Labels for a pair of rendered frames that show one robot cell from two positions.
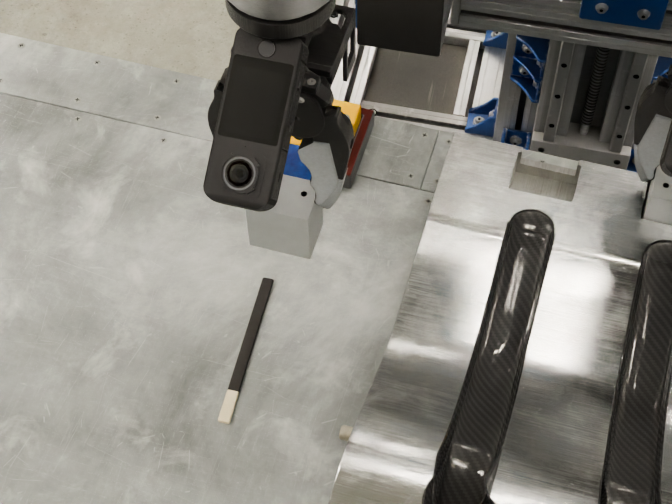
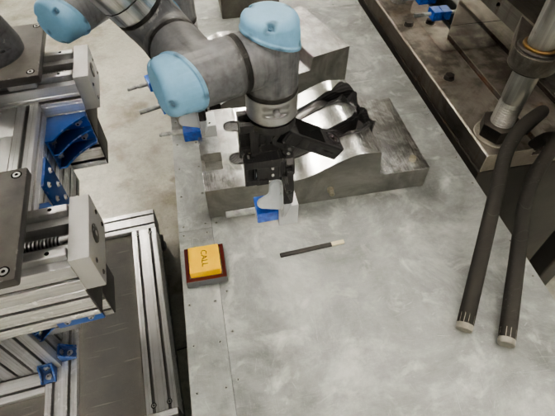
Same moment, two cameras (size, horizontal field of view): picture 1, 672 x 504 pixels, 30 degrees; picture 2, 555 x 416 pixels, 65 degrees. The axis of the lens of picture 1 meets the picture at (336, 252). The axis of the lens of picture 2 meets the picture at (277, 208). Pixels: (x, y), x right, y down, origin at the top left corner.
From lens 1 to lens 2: 0.97 m
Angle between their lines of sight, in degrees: 61
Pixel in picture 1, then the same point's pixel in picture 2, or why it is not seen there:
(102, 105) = (224, 372)
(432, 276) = not seen: hidden behind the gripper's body
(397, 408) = not seen: hidden behind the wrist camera
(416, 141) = (188, 237)
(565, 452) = (318, 119)
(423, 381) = (314, 160)
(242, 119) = (317, 134)
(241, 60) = (300, 131)
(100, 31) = not seen: outside the picture
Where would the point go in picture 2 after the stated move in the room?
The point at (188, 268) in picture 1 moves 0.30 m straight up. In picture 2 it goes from (291, 285) to (296, 182)
